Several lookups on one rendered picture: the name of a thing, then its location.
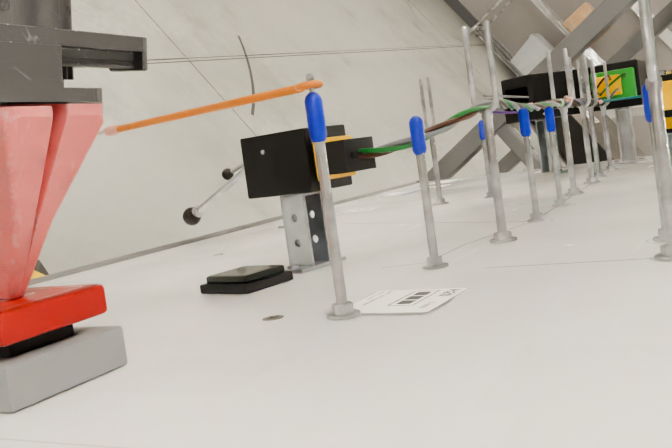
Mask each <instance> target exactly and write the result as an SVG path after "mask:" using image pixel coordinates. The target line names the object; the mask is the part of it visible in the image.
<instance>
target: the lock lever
mask: <svg viewBox="0 0 672 448"><path fill-rule="evenodd" d="M244 176H245V171H244V167H243V168H242V169H241V170H240V171H239V172H238V173H236V174H235V175H234V176H233V177H232V178H231V179H230V180H228V181H227V182H226V183H225V184H224V185H223V186H222V187H220V188H219V189H218V190H217V191H216V192H215V193H213V194H212V195H211V196H210V197H209V198H208V199H207V200H205V201H204V202H203V203H202V204H201V205H200V206H198V205H196V206H194V207H193V209H192V214H193V215H194V216H196V217H201V216H202V215H203V213H204V210H205V209H206V208H208V207H209V206H210V205H211V204H212V203H214V202H215V201H216V200H217V199H218V198H219V197H221V196H222V195H223V194H224V193H225V192H226V191H228V190H229V189H230V188H231V187H232V186H233V185H235V184H236V183H237V182H238V181H239V180H240V179H241V178H243V177H244Z"/></svg>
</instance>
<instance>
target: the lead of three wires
mask: <svg viewBox="0 0 672 448"><path fill-rule="evenodd" d="M488 104H489V101H488V100H483V101H480V102H477V103H475V104H473V105H472V106H470V107H469V108H467V109H465V110H462V111H460V112H458V113H456V114H454V115H453V116H451V117H450V118H448V119H447V120H445V121H444V122H441V123H438V124H436V125H433V126H431V127H429V128H427V129H425V130H424V133H425V140H426V141H427V140H428V139H430V138H431V137H433V136H436V135H439V134H442V133H444V132H447V131H449V130H450V129H452V128H454V127H455V126H456V125H457V124H459V123H460V122H461V121H465V120H468V119H470V118H472V117H474V116H475V115H476V114H477V113H478V112H479V111H480V110H485V109H486V108H488V107H489V106H488ZM411 147H412V143H411V137H407V138H403V139H399V140H396V141H393V142H389V143H386V144H383V145H381V146H378V147H375V148H361V149H358V152H361V153H364V154H358V159H367V158H375V157H381V156H384V155H387V154H390V153H393V152H395V151H399V150H404V149H408V148H411Z"/></svg>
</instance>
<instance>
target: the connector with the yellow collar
mask: <svg viewBox="0 0 672 448"><path fill-rule="evenodd" d="M325 146H326V153H327V160H328V167H329V174H330V175H333V174H341V173H349V172H355V171H361V170H366V169H372V168H376V161H375V158H367V159H358V154H364V153H361V152H358V149H361V148H374V146H373V139H372V136H369V137H361V138H352V139H344V140H337V141H331V142H325ZM311 148H312V155H313V162H314V169H315V176H316V177H317V170H316V163H315V156H314V149H313V144H312V145H311Z"/></svg>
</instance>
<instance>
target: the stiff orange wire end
mask: <svg viewBox="0 0 672 448"><path fill-rule="evenodd" d="M322 86H323V82H322V80H311V81H305V82H301V83H298V84H296V85H292V86H287V87H283V88H279V89H274V90H270V91H266V92H261V93H257V94H253V95H248V96H244V97H240V98H235V99H231V100H227V101H222V102H218V103H214V104H209V105H205V106H201V107H196V108H192V109H188V110H183V111H179V112H175V113H170V114H166V115H162V116H157V117H153V118H149V119H144V120H140V121H136V122H131V123H127V124H123V125H117V124H116V125H112V126H108V127H106V128H105V129H104V131H100V132H98V135H103V134H105V135H107V136H113V135H118V134H120V133H121V132H124V131H129V130H133V129H138V128H142V127H147V126H152V125H156V124H161V123H165V122H170V121H174V120H179V119H183V118H188V117H192V116H197V115H201V114H206V113H211V112H215V111H220V110H224V109H229V108H233V107H238V106H242V105H247V104H251V103H256V102H261V101H265V100H270V99H274V98H279V97H283V96H288V95H292V94H297V93H301V92H304V90H309V88H314V89H317V88H321V87H322Z"/></svg>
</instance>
